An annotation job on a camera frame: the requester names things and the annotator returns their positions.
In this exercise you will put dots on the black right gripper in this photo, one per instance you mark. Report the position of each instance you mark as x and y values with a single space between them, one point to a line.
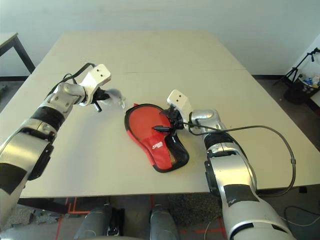
175 120

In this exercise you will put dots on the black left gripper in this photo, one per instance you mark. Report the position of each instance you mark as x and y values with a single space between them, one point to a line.
98 100

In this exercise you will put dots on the white plush zipper pull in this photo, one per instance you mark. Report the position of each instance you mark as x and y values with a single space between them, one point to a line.
113 98

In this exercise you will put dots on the red ping-pong paddle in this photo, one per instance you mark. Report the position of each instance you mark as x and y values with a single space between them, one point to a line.
142 122

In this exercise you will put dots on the red black paddle case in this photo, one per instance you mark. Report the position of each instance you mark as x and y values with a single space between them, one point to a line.
160 152

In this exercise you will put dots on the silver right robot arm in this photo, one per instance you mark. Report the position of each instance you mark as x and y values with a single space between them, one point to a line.
230 170

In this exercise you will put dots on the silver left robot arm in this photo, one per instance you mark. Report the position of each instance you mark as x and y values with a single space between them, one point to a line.
30 150

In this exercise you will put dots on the dark grey shaggy carpet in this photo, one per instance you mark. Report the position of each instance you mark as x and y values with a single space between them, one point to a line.
195 207

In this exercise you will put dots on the grey right robot leg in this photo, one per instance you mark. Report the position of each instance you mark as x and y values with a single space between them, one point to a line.
162 222

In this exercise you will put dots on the grey robot leg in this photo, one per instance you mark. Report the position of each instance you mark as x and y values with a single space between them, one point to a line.
162 222
95 222

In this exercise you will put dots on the black-framed side table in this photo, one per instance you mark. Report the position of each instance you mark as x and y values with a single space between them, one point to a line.
7 40

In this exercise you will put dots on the grey left robot leg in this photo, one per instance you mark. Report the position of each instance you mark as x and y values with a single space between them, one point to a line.
95 222

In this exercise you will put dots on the black table support bar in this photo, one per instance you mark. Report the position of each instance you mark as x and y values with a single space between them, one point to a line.
45 205

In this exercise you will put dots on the grey cloth scrap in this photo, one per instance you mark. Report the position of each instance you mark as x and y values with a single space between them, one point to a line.
46 218

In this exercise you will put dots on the black storage bin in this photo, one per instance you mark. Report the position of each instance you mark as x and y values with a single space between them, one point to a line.
297 93

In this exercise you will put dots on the black tripod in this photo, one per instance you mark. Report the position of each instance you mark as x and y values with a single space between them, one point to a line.
293 70

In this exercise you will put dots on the colourful clutter in bin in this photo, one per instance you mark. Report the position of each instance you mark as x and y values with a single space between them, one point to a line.
310 80

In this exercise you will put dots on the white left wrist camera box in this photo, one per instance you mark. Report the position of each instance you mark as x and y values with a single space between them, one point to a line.
98 75

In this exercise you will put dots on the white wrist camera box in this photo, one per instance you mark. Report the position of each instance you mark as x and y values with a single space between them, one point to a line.
98 75
178 101

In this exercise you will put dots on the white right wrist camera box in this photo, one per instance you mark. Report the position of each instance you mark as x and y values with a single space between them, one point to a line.
178 101

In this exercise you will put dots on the black table edge bracket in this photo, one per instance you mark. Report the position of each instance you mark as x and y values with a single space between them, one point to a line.
303 189

